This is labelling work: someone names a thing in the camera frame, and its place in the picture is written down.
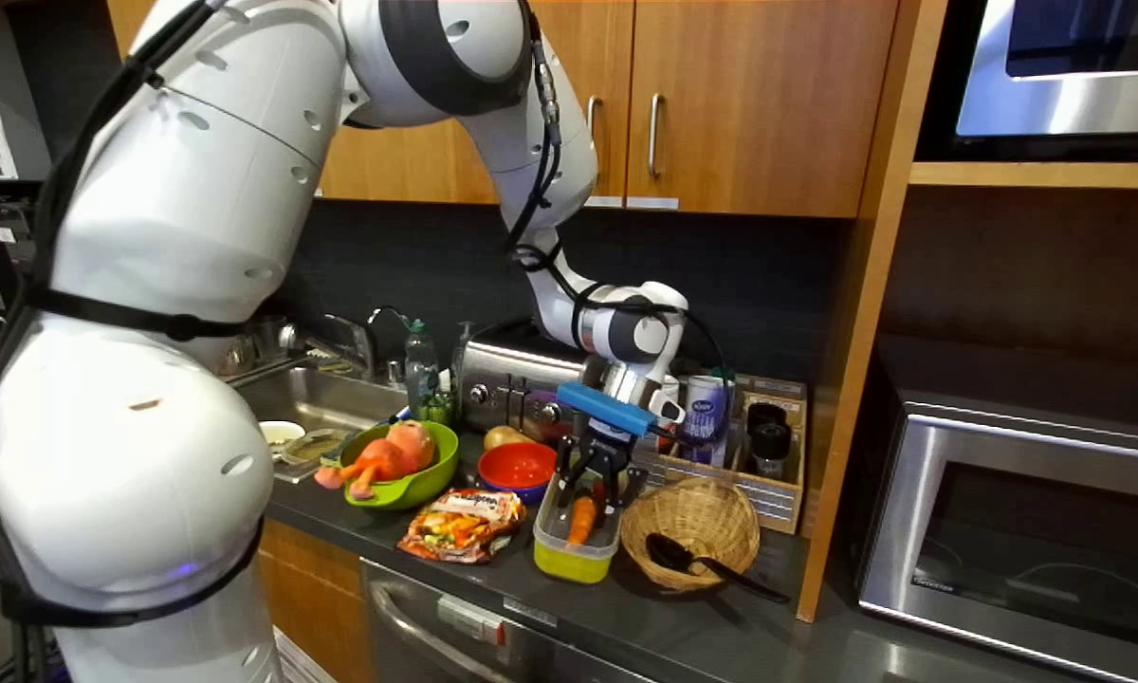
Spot stainless dishwasher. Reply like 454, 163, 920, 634
360, 560, 654, 683

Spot chrome faucet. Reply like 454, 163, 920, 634
278, 312, 402, 383

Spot green bowl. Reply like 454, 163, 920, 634
341, 419, 458, 512

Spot woven wicker basket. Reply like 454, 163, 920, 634
619, 476, 761, 597

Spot stainless steel sink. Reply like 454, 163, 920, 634
236, 364, 404, 481

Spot yellow potato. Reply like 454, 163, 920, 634
482, 425, 531, 450

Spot upper microwave oven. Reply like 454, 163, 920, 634
917, 0, 1138, 163

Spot instant noodle packet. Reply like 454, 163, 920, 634
399, 489, 527, 564

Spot clear yellow plastic container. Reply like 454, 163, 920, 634
533, 476, 619, 584

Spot red bowl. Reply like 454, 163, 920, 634
479, 442, 557, 498

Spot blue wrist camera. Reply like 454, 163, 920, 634
557, 383, 655, 436

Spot black plastic spoon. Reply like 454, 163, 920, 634
643, 530, 786, 602

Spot wooden crate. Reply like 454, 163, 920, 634
643, 376, 810, 535

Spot black jar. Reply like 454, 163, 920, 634
747, 402, 794, 476

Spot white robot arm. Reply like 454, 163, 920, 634
0, 0, 686, 683

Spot orange toy carrot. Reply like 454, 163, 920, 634
566, 493, 600, 547

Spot orange plush toy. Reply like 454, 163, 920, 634
315, 419, 437, 500

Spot purple white canister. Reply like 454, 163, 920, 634
679, 376, 733, 461

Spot stainless microwave oven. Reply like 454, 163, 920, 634
855, 337, 1138, 683

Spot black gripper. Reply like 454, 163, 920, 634
552, 430, 650, 512

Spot silver toaster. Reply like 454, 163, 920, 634
454, 337, 589, 441

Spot wooden upper cabinets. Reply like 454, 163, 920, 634
111, 0, 904, 231

